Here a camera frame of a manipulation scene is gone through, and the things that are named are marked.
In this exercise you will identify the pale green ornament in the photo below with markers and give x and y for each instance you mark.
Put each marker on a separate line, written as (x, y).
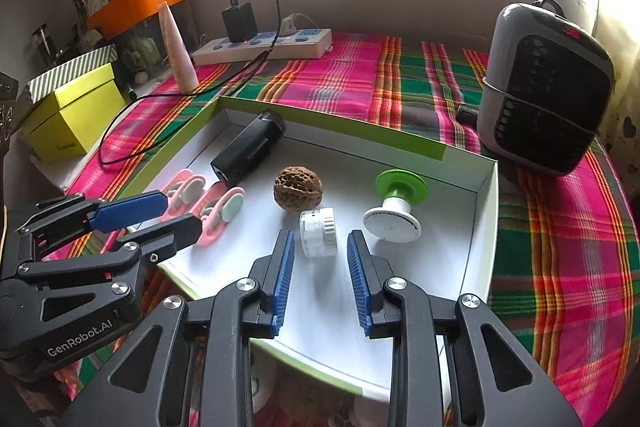
(140, 52)

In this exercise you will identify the white power strip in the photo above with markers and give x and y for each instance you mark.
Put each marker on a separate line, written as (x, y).
(225, 52)

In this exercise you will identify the green and white spool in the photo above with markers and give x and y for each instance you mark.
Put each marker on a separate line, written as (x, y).
(392, 227)

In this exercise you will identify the grey fan heater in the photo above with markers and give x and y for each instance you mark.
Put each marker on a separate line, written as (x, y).
(545, 97)

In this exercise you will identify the black charger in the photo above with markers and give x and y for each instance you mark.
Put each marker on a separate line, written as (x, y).
(240, 22)

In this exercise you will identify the white ribbed round cap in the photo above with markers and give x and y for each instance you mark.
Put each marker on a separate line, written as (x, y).
(317, 232)

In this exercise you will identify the cream cosmetic tube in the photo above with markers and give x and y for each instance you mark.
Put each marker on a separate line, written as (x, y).
(180, 57)

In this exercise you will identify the brown walnut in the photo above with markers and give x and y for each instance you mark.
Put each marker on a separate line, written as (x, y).
(296, 188)

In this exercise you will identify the green and white cardboard box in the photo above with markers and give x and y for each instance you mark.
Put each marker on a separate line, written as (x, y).
(440, 267)

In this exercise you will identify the white plug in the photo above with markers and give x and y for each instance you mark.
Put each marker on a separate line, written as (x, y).
(287, 27)

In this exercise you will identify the black plug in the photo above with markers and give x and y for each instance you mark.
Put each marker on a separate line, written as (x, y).
(467, 113)

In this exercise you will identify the pink plaid cloth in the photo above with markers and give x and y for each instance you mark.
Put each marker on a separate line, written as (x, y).
(550, 282)

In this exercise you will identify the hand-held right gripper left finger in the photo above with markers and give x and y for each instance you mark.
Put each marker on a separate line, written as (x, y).
(282, 277)

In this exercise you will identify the black cylinder device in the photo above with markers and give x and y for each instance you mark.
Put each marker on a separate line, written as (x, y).
(245, 152)

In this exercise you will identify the metal perforated bracket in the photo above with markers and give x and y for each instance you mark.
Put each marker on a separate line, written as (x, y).
(10, 107)

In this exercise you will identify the yellow box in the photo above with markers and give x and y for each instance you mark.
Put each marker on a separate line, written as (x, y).
(85, 107)

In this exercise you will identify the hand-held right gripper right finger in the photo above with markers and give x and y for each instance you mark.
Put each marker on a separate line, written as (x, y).
(360, 282)

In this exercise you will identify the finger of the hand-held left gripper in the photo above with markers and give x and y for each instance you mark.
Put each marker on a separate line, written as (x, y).
(130, 209)
(170, 232)

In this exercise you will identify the striped box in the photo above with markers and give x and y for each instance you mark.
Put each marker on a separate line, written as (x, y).
(75, 67)

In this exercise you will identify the cream patterned curtain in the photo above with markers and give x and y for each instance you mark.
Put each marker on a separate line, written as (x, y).
(625, 57)

